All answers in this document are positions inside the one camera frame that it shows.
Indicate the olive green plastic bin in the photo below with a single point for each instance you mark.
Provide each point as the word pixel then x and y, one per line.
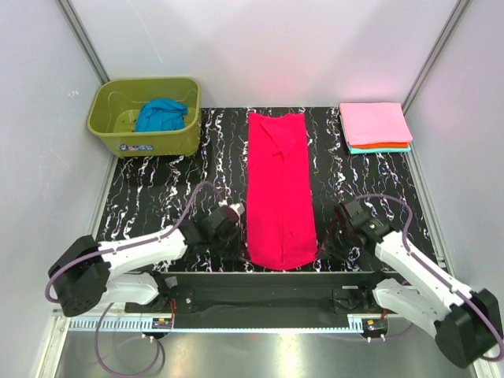
pixel 116 107

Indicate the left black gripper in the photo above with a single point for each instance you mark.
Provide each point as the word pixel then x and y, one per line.
pixel 227 253

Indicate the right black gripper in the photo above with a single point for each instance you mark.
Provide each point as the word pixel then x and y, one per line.
pixel 328 248

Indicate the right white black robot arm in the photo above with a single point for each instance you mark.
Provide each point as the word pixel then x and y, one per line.
pixel 464 323

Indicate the folded pink t shirt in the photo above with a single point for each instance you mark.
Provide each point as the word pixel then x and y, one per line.
pixel 366 123

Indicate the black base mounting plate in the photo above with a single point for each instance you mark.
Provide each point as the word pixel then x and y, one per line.
pixel 270 300

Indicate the folded light teal t shirt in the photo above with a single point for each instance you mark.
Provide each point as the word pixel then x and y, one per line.
pixel 369 151

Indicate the folded orange t shirt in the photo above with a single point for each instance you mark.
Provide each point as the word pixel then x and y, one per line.
pixel 388 145

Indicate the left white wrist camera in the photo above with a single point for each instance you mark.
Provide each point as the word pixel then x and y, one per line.
pixel 238 208

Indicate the teal blue t shirt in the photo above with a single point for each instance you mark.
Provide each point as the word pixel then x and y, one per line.
pixel 161 115

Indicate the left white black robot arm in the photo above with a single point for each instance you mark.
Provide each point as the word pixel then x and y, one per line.
pixel 89 274

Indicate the white slotted cable duct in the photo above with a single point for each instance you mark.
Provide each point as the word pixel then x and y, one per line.
pixel 121 324

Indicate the magenta t shirt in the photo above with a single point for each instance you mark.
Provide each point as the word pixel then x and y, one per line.
pixel 280 225

